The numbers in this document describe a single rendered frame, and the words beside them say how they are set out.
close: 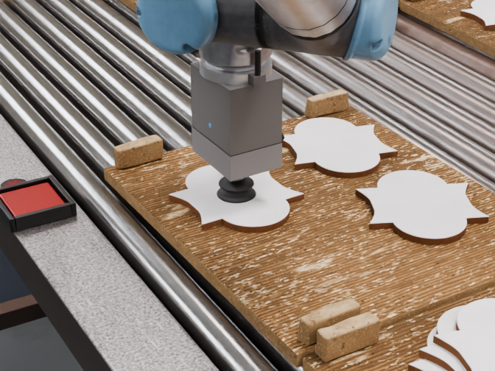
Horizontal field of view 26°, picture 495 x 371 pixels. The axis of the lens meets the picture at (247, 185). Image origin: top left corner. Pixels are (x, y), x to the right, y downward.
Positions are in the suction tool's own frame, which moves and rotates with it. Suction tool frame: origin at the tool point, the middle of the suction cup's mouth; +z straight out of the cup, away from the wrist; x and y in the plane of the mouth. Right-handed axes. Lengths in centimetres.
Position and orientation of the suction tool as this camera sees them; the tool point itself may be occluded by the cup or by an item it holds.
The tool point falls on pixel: (236, 196)
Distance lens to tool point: 117.9
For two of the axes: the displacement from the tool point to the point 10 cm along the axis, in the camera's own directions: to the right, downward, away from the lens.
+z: 0.0, 8.7, 4.8
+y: -5.1, -4.2, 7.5
